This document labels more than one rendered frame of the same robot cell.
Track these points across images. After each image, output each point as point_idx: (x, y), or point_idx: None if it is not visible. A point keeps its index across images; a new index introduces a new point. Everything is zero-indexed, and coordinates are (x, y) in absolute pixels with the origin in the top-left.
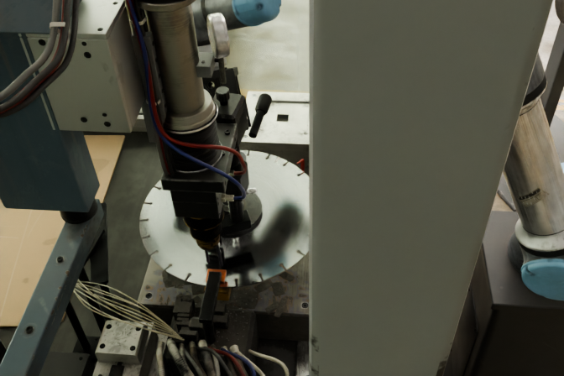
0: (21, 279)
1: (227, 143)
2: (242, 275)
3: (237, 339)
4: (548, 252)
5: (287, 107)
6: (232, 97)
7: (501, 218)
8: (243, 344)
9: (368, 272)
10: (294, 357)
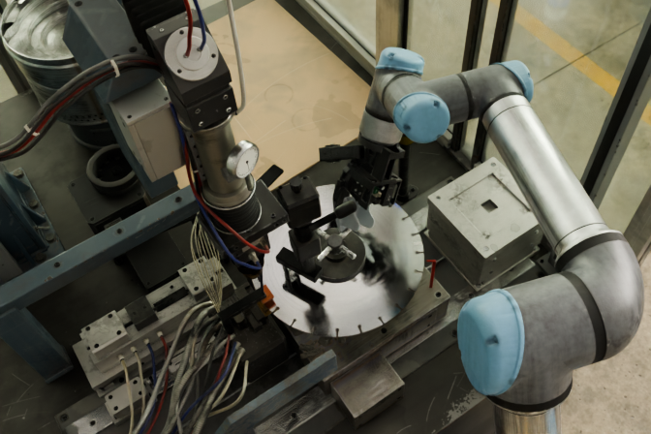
0: None
1: (262, 224)
2: (284, 309)
3: (252, 346)
4: None
5: (506, 200)
6: (307, 190)
7: None
8: (251, 353)
9: None
10: (303, 393)
